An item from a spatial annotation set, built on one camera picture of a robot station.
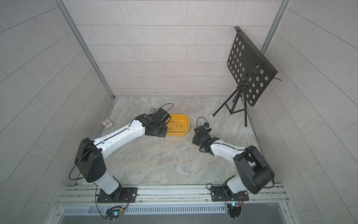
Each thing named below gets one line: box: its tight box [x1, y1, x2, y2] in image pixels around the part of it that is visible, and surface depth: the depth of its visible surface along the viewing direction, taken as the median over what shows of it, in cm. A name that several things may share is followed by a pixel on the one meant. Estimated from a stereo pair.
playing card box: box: [101, 119, 116, 131], surface depth 98 cm
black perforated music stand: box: [212, 26, 282, 127], surface depth 77 cm
